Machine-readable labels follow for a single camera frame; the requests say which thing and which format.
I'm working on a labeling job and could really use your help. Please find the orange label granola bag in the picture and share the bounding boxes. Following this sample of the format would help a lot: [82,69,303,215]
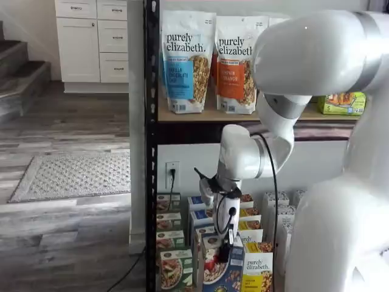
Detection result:
[215,15,270,116]

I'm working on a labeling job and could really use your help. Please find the yellow purely elizabeth granola box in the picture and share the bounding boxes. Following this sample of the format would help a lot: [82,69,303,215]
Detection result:
[242,242,274,292]
[239,207,260,221]
[238,218,264,244]
[239,193,255,210]

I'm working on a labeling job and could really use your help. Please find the green apple cinnamon oatmeal box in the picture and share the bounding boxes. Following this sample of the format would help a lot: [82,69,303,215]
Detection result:
[156,192,182,214]
[156,230,185,252]
[158,249,195,292]
[156,212,182,232]

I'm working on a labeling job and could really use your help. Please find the tan high shelf board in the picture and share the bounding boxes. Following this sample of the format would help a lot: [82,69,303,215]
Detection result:
[157,99,361,123]

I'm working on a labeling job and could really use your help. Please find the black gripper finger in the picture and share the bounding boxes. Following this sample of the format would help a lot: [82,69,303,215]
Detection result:
[219,229,235,263]

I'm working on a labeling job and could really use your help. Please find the grey wooden stairs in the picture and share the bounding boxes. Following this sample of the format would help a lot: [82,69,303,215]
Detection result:
[0,20,52,124]

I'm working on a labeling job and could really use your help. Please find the blue label granola bag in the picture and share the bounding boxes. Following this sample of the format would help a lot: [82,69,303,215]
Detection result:
[161,10,218,115]

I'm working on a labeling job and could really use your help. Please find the white wall outlet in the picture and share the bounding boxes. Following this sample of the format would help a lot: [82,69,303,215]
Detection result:
[165,161,181,190]

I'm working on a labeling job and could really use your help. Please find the long black arm cable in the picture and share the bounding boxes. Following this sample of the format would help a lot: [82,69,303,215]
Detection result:
[251,131,280,253]

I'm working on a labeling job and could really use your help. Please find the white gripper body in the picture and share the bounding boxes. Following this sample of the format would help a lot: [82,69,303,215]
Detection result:
[215,192,241,237]

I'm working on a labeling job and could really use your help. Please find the green Bobo's apple pie box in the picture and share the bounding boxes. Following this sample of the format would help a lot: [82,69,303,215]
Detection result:
[317,92,367,116]

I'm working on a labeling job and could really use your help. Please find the white patterned pantry box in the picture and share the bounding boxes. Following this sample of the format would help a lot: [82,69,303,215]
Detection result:
[262,191,290,244]
[277,221,295,292]
[267,205,297,226]
[292,190,308,207]

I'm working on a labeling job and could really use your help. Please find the black gripper plug cable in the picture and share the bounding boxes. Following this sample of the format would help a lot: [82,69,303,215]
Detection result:
[214,194,239,235]

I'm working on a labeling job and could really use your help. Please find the grey patterned rug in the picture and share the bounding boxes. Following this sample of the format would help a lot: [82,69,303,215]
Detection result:
[8,151,132,204]

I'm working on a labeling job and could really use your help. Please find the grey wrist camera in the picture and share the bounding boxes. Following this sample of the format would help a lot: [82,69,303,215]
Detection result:
[199,175,219,207]

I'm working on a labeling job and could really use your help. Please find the black power cable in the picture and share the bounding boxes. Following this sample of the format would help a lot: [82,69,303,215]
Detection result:
[106,168,177,292]

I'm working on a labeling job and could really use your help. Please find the white drawer cabinet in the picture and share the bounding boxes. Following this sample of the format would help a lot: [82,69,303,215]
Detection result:
[54,0,130,94]

